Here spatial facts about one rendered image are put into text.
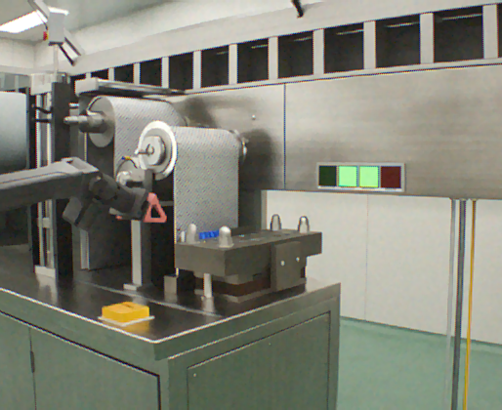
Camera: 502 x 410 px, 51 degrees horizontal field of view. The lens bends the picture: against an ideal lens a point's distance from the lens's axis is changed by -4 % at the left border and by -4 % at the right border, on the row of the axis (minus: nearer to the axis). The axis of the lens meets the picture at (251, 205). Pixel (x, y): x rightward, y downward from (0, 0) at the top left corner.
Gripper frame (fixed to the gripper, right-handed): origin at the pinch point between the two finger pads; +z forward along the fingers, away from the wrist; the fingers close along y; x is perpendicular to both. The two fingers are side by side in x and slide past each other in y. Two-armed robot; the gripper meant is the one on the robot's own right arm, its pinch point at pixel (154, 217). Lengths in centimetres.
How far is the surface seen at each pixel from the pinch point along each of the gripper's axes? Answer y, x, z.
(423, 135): 48, 36, 27
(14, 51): -564, 239, 136
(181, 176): -0.9, 12.6, 3.8
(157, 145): -4.3, 17.1, -3.7
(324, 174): 21.2, 27.0, 30.5
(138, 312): 13.2, -22.5, -5.8
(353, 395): -35, -24, 192
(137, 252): -9.9, -7.7, 6.5
